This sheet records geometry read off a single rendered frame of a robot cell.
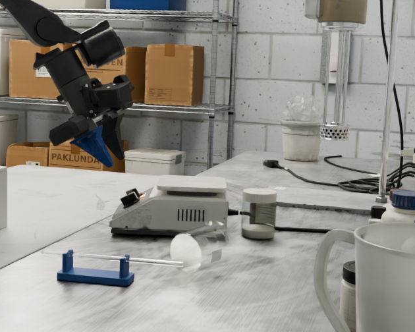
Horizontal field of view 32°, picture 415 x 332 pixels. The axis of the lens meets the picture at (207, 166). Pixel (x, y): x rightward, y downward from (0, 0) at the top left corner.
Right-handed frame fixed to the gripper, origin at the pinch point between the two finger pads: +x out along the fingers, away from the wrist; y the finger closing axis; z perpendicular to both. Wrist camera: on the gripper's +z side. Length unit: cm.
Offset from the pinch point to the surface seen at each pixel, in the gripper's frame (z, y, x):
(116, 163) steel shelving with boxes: -143, 196, 18
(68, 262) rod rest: 6.0, -28.8, 10.5
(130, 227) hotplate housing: -1.0, -4.2, 14.0
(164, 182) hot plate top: 4.9, 2.6, 10.3
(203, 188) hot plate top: 11.4, 2.4, 13.8
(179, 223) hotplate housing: 6.0, -0.8, 17.2
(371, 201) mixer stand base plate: 21, 46, 39
